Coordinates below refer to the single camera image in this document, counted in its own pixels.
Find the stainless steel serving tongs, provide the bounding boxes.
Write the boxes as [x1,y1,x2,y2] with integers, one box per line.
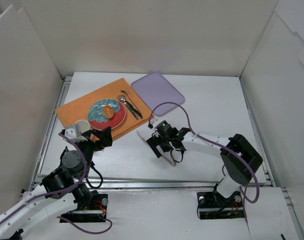
[136,130,177,167]

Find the round golden bread roll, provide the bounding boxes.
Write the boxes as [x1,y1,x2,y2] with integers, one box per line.
[102,105,115,119]

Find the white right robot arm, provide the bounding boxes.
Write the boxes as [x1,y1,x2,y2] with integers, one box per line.
[138,120,263,204]

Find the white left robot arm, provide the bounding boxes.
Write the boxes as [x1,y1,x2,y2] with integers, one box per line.
[0,124,113,240]

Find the white cup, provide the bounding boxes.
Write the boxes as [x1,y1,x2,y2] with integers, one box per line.
[75,119,91,133]

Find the red plate with teal flower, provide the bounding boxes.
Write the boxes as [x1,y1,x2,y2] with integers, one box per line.
[87,98,127,130]

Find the lavender plastic tray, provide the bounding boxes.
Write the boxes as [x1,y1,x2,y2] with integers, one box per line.
[131,72,186,110]

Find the stainless steel fork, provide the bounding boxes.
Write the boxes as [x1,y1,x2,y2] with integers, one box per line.
[120,90,142,115]

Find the black cable on right wrist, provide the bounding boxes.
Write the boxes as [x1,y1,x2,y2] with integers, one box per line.
[169,143,185,165]

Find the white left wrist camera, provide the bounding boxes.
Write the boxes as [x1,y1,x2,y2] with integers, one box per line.
[64,123,86,143]

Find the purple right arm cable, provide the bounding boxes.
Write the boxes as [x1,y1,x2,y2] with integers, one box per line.
[147,101,262,225]

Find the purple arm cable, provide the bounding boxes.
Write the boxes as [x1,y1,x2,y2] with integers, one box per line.
[147,101,262,225]
[58,131,113,234]

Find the black handled knife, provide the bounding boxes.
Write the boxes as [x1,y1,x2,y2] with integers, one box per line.
[125,100,143,119]

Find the spoon with green handle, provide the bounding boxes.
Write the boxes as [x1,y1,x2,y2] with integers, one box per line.
[118,95,139,120]

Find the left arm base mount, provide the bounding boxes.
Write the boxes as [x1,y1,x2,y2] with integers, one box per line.
[61,190,109,223]

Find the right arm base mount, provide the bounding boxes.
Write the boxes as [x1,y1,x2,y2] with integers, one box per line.
[196,191,245,220]

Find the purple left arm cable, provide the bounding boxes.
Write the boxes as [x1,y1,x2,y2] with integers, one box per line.
[58,131,113,234]

